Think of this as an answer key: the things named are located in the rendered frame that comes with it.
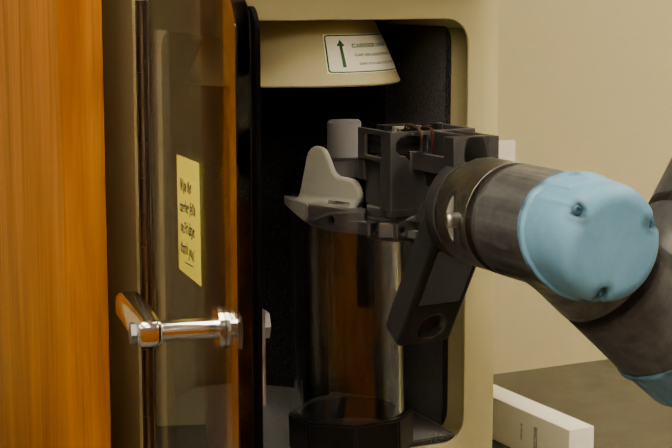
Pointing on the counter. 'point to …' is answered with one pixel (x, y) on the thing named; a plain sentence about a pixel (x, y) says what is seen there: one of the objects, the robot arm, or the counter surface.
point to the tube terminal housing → (281, 5)
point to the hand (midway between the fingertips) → (348, 205)
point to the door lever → (199, 328)
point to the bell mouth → (324, 54)
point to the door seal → (256, 227)
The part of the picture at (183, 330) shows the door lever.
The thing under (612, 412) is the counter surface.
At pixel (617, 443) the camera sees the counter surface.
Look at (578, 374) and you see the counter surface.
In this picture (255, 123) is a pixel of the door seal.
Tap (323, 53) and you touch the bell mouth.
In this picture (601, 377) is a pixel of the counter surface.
